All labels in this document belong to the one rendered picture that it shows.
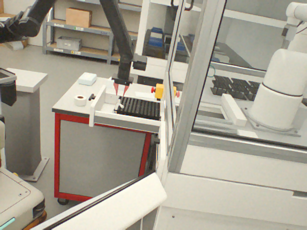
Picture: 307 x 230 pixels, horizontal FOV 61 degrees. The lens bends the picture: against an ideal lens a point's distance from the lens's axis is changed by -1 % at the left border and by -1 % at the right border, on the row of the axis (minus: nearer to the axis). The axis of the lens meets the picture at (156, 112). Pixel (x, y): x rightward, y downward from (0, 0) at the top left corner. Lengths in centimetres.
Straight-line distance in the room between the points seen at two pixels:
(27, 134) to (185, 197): 140
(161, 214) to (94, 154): 80
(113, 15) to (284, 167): 79
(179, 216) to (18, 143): 143
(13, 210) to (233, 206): 115
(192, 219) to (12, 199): 106
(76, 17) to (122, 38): 403
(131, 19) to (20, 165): 389
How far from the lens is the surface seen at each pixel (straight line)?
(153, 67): 209
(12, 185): 180
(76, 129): 160
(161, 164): 94
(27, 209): 168
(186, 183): 88
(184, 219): 100
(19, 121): 202
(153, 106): 136
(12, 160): 223
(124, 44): 115
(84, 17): 512
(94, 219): 35
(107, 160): 167
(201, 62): 70
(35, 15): 116
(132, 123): 124
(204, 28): 68
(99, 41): 558
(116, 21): 108
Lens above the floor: 145
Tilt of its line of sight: 25 degrees down
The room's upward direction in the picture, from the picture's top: 11 degrees clockwise
